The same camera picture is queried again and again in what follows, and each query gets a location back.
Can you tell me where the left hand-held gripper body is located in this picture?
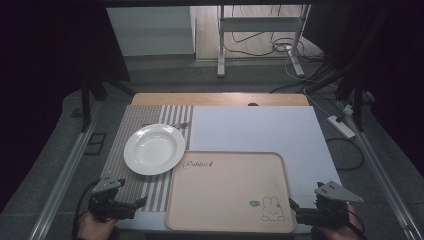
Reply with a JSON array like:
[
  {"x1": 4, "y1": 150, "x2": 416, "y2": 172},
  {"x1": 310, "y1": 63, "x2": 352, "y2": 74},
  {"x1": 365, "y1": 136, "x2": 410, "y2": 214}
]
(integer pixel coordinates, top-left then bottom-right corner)
[{"x1": 87, "y1": 173, "x2": 137, "y2": 223}]

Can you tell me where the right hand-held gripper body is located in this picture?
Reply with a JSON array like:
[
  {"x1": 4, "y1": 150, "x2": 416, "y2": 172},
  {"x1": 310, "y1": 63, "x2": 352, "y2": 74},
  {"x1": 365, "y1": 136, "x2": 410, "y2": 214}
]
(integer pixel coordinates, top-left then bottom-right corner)
[{"x1": 295, "y1": 180, "x2": 365, "y2": 230}]

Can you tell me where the person's right hand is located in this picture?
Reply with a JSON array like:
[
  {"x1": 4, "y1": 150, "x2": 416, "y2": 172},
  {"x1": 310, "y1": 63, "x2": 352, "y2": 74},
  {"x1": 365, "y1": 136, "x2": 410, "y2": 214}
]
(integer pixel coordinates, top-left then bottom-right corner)
[{"x1": 310, "y1": 203, "x2": 365, "y2": 240}]

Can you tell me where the person's left hand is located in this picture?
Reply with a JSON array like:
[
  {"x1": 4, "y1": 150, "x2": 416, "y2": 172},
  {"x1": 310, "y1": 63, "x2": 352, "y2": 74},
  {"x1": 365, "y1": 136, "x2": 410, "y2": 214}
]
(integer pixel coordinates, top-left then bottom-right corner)
[{"x1": 77, "y1": 211, "x2": 118, "y2": 240}]

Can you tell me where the white round plate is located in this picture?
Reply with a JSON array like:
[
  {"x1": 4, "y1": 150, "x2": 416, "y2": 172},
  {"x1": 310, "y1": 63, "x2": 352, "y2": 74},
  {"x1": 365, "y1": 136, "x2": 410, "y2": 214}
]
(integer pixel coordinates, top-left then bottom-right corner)
[{"x1": 123, "y1": 123, "x2": 186, "y2": 177}]

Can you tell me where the white power strip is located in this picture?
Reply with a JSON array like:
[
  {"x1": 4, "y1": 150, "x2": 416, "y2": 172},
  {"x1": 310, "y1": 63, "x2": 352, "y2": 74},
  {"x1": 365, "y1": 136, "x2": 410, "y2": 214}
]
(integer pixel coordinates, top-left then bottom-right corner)
[{"x1": 326, "y1": 114, "x2": 357, "y2": 140}]

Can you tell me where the beige tray with rabbit print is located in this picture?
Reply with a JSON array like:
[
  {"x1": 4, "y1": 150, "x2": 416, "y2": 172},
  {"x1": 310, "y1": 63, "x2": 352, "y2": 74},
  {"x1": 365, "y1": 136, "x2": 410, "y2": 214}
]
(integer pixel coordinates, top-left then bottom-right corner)
[{"x1": 165, "y1": 150, "x2": 298, "y2": 234}]

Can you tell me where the grey striped placemat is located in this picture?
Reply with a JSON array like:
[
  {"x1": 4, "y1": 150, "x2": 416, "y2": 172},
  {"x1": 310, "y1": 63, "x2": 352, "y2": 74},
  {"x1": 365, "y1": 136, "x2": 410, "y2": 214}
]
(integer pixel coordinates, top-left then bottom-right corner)
[{"x1": 100, "y1": 104, "x2": 195, "y2": 213}]

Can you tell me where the grey fork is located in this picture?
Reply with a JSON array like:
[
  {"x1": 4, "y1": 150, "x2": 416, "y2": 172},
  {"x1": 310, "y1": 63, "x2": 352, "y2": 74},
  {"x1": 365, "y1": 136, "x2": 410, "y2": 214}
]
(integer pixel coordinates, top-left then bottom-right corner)
[{"x1": 142, "y1": 121, "x2": 192, "y2": 131}]

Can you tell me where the black metal stand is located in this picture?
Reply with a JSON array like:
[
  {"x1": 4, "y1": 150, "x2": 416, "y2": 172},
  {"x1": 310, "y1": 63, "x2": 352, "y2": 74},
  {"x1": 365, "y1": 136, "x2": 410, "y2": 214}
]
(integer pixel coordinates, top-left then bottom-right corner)
[
  {"x1": 79, "y1": 63, "x2": 136, "y2": 133},
  {"x1": 334, "y1": 59, "x2": 379, "y2": 133}
]

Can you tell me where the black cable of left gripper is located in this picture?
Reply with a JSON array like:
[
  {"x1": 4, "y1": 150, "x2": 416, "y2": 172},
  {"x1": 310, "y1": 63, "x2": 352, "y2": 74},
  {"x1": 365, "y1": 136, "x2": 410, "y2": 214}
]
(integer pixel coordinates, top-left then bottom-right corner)
[{"x1": 71, "y1": 180, "x2": 101, "y2": 240}]

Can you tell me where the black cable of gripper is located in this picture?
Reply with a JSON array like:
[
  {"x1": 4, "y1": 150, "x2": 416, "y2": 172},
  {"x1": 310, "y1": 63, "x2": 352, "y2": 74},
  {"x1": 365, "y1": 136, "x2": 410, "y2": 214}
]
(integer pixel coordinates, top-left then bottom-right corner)
[
  {"x1": 71, "y1": 180, "x2": 101, "y2": 240},
  {"x1": 346, "y1": 209, "x2": 367, "y2": 240}
]

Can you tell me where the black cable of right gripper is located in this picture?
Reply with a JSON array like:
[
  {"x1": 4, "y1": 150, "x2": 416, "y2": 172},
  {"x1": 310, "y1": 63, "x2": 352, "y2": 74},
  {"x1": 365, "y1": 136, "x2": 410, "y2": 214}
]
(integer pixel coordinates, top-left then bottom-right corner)
[{"x1": 346, "y1": 209, "x2": 367, "y2": 240}]

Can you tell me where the black rectangular floor frame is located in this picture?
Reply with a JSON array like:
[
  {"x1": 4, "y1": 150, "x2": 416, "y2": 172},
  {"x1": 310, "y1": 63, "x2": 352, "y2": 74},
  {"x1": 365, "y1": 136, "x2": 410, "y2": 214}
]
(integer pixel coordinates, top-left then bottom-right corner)
[{"x1": 84, "y1": 132, "x2": 108, "y2": 156}]

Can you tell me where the aluminium rail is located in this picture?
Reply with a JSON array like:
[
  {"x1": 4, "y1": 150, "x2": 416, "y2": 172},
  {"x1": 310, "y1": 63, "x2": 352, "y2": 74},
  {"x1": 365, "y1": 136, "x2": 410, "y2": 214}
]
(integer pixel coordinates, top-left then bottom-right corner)
[
  {"x1": 27, "y1": 121, "x2": 98, "y2": 240},
  {"x1": 345, "y1": 109, "x2": 424, "y2": 240}
]

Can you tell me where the black looped floor cable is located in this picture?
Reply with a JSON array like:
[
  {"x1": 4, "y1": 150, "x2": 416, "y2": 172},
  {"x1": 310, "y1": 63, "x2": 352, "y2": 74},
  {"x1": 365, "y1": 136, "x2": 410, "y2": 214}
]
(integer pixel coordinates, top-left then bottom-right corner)
[{"x1": 324, "y1": 137, "x2": 365, "y2": 172}]

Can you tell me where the white cable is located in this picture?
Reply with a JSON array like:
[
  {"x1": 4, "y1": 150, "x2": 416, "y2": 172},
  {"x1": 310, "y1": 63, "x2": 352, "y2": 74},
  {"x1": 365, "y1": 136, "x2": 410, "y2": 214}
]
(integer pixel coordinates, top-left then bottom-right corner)
[{"x1": 302, "y1": 87, "x2": 335, "y2": 118}]

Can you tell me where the tangle of black floor cables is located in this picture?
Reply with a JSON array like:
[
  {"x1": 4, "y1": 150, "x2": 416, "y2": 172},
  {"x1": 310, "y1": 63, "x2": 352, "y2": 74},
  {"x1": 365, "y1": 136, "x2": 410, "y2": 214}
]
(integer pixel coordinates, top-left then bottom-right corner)
[{"x1": 222, "y1": 4, "x2": 344, "y2": 95}]

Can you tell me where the white desk frame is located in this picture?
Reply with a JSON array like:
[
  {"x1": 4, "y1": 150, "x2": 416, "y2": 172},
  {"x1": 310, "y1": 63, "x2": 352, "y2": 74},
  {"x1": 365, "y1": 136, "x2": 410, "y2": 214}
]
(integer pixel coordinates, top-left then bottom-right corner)
[{"x1": 216, "y1": 4, "x2": 312, "y2": 79}]

